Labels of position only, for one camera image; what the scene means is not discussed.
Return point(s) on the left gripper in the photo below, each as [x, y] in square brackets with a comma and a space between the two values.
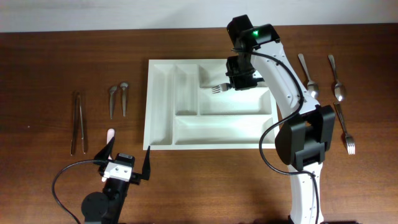
[135, 177]

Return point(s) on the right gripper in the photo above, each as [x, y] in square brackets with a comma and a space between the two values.
[239, 81]

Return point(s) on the steel fork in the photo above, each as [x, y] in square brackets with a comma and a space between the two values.
[349, 140]
[221, 88]

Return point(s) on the steel tablespoon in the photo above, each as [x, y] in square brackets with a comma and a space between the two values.
[339, 89]
[312, 86]

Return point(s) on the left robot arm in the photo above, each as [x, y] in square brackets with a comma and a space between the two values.
[105, 206]

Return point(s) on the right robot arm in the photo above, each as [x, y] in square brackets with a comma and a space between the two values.
[306, 127]

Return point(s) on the small steel spoon left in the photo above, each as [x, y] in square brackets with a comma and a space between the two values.
[112, 91]

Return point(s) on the small steel spoon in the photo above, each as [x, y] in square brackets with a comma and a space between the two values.
[124, 86]
[112, 91]

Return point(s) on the white plastic cutlery tray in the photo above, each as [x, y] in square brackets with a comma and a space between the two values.
[183, 113]

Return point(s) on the small steel spoon right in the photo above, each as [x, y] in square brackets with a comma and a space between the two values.
[124, 86]

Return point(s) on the steel kitchen tongs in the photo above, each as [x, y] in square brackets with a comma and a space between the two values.
[77, 123]

